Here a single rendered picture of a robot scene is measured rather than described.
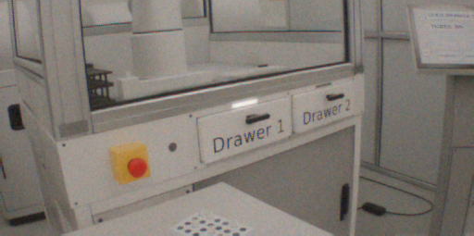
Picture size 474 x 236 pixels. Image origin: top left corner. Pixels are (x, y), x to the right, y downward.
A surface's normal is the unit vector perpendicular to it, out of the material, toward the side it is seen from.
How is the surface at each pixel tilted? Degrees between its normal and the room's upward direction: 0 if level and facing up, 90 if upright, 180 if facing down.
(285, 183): 90
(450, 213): 90
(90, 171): 90
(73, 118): 90
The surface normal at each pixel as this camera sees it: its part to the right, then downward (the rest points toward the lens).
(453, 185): -0.27, 0.23
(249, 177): 0.61, 0.14
